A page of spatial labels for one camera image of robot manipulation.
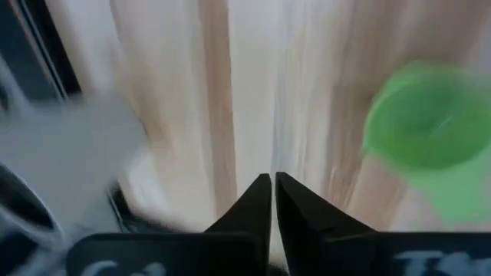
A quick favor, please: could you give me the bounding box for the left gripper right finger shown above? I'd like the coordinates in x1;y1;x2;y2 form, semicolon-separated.
275;171;491;276

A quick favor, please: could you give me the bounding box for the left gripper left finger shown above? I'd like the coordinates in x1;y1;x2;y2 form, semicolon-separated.
67;172;272;276

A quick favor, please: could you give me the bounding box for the green measuring cup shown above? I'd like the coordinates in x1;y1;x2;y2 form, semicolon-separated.
361;60;491;224

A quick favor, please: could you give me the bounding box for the white plant pot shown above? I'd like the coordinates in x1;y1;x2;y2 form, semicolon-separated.
0;97;150;254

